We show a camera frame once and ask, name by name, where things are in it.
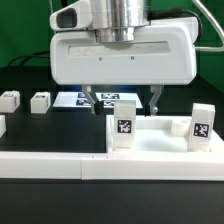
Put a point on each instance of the white sheet with tags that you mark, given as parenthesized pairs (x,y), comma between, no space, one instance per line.
(78,99)

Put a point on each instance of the white U-shaped fence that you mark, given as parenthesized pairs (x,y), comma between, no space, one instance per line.
(118,165)

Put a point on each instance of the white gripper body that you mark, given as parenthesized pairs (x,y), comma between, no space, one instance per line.
(162,53)

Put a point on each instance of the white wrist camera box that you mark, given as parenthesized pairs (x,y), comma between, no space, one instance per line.
(76,16)

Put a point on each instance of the white square tabletop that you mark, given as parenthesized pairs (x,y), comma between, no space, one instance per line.
(154,134)

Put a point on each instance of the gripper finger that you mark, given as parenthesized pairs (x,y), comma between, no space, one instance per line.
(151,108)
(96,104)

